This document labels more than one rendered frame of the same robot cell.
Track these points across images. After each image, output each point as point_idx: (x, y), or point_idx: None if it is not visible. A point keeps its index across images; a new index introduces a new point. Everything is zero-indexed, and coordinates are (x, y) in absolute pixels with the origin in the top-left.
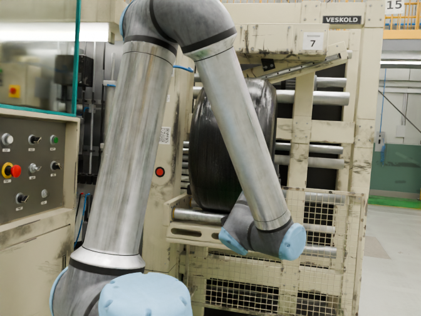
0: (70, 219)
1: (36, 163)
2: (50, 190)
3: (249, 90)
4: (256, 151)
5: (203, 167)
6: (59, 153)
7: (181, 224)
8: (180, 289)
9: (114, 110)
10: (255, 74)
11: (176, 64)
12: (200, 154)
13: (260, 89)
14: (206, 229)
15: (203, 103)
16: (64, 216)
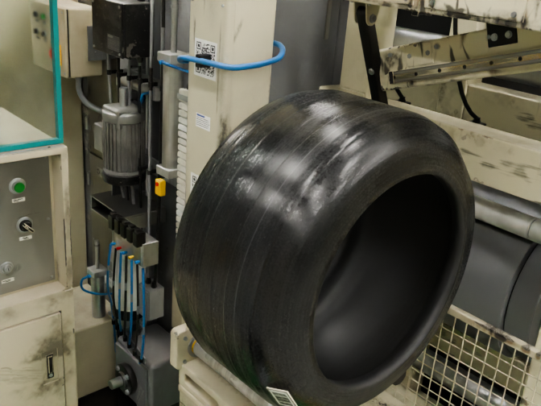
0: (59, 304)
1: None
2: (21, 262)
3: (283, 171)
4: None
5: (183, 312)
6: (36, 204)
7: (196, 375)
8: None
9: None
10: (468, 51)
11: (219, 55)
12: (176, 287)
13: (309, 171)
14: (225, 405)
15: (199, 180)
16: (42, 303)
